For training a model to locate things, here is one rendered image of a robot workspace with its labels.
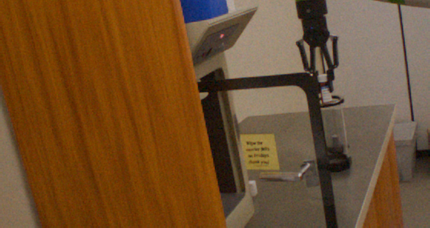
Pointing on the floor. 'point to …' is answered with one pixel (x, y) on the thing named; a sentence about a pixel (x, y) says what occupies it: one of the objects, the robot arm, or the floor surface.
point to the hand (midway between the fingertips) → (323, 81)
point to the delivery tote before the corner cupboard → (405, 148)
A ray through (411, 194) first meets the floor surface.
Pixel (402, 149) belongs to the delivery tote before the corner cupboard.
